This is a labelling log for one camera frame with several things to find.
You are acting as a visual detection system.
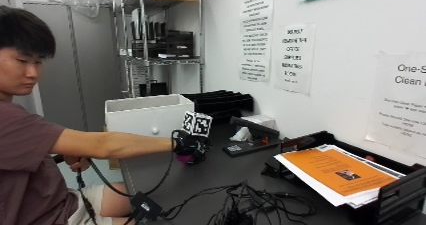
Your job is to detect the grey metal cabinet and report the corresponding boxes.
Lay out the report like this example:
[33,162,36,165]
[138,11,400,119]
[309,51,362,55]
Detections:
[21,0,125,132]

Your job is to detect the black shelf organizers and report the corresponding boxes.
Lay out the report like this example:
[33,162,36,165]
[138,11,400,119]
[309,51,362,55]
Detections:
[129,20,195,59]

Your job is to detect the metal wire shelf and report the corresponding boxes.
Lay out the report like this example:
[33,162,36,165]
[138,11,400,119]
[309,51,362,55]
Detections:
[109,0,206,99]

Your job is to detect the stack of white papers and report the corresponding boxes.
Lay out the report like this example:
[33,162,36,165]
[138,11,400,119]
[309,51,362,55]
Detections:
[273,143,407,209]

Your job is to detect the black glove cable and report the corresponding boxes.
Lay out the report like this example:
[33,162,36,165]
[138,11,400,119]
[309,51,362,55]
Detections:
[85,129,178,199]

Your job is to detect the white drawer box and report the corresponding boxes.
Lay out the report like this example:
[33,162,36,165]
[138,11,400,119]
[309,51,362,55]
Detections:
[104,93,195,139]

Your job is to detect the black paper tray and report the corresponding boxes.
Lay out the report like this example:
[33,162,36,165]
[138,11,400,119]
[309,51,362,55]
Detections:
[259,130,426,225]

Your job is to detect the black desk device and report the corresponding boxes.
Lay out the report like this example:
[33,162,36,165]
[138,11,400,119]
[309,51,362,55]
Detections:
[221,115,282,158]

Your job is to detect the white marker cube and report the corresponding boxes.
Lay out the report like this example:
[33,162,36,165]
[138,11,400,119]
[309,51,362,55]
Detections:
[179,110,214,138]

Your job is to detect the magenta small object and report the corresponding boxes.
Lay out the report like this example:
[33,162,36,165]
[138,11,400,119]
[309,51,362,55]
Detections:
[175,154,194,166]

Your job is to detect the the person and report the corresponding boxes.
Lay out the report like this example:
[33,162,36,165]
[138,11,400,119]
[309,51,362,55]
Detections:
[0,4,138,225]

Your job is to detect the large-print wall notice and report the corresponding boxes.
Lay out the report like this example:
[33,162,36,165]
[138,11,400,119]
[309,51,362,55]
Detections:
[363,50,426,159]

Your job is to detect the black cable hub box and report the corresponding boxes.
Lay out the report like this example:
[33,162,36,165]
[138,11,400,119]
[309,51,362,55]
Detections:
[128,191,165,223]

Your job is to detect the white tissue box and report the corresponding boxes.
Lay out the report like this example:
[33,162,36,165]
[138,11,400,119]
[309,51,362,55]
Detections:
[239,114,278,131]

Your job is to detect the white crumpled paper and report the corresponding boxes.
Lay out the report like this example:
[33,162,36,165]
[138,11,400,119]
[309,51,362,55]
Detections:
[229,126,253,143]

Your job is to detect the stack of black trays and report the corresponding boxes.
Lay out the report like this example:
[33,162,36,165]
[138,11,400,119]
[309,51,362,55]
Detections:
[179,89,255,122]

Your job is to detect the short printed wall notice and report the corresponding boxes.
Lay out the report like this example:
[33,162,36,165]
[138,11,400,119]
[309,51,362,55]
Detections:
[273,24,317,96]

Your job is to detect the orange paper sheet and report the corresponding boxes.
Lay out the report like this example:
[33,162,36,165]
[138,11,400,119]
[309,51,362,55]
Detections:
[281,147,399,197]

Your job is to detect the black thin cable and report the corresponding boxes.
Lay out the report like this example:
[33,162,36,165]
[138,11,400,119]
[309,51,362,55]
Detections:
[74,158,98,225]

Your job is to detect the tall printed wall notice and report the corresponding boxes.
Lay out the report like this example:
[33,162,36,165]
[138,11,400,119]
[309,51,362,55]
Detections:
[238,0,275,83]

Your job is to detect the tangle of black cables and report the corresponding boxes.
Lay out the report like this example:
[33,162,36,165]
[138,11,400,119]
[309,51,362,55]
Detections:
[161,180,318,225]

